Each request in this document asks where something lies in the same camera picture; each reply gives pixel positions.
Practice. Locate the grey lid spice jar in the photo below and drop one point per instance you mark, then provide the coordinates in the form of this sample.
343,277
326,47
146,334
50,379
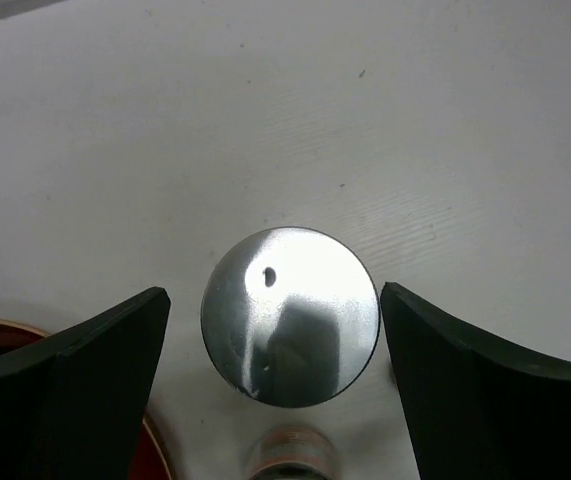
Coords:
295,451

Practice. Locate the white tall canister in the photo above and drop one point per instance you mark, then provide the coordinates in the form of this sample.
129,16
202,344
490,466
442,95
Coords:
290,317

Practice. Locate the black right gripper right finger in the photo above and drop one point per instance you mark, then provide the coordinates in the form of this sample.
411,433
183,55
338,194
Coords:
477,406

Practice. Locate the red round tray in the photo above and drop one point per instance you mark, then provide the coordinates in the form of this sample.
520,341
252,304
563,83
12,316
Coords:
150,460

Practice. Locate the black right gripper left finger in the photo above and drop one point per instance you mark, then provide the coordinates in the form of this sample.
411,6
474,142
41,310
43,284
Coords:
72,404

